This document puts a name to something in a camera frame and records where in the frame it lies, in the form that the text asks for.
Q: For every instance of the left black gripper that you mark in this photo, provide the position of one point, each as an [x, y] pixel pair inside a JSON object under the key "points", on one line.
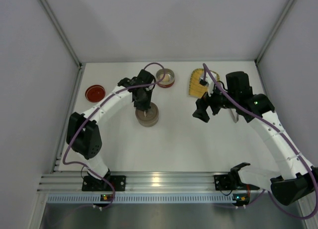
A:
{"points": [[143, 107]]}

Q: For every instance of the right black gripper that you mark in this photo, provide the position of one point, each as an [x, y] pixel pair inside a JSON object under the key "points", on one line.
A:
{"points": [[207, 105]]}

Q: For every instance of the brown round lid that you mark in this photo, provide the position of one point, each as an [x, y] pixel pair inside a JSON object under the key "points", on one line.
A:
{"points": [[150, 113]]}

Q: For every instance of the tan steel lunch bowl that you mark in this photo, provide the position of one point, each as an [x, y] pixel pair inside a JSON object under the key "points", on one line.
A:
{"points": [[147, 122]]}

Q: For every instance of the white round bun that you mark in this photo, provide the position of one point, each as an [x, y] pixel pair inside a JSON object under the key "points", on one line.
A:
{"points": [[164, 78]]}

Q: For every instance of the steel food tongs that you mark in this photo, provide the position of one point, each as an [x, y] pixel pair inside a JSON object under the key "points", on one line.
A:
{"points": [[234, 116]]}

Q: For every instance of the red round lid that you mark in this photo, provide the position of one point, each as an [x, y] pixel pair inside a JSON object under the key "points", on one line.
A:
{"points": [[95, 93]]}

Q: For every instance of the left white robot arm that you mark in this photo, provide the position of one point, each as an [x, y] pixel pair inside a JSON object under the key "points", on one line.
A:
{"points": [[83, 134]]}

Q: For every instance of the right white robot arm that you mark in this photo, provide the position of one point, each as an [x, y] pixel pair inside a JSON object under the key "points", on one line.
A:
{"points": [[296, 177]]}

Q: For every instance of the red steel lunch bowl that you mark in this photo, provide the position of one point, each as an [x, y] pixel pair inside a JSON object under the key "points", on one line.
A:
{"points": [[165, 71]]}

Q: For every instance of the bamboo woven tray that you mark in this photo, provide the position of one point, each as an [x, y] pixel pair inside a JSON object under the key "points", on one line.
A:
{"points": [[195, 89]]}

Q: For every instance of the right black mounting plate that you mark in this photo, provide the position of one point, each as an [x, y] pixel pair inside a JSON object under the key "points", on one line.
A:
{"points": [[223, 182]]}

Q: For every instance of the black mounting plate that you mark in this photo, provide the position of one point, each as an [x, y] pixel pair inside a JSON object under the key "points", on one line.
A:
{"points": [[223, 182], [91, 184]]}

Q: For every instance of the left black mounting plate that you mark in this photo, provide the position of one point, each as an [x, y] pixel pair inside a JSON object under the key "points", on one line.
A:
{"points": [[91, 184]]}

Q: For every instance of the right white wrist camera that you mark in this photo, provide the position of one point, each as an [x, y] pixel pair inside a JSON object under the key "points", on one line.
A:
{"points": [[208, 83]]}

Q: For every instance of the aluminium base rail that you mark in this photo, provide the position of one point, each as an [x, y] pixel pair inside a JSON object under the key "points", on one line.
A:
{"points": [[136, 182]]}

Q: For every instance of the grey slotted cable duct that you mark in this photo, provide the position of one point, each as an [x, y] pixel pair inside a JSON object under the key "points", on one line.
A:
{"points": [[143, 198]]}

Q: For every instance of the left aluminium frame post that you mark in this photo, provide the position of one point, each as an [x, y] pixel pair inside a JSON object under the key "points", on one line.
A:
{"points": [[65, 40]]}

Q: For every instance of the aluminium frame post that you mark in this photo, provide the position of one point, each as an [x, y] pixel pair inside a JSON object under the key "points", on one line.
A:
{"points": [[65, 40], [282, 16]]}

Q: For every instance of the right aluminium frame post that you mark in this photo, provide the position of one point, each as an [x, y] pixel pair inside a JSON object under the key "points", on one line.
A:
{"points": [[282, 16]]}

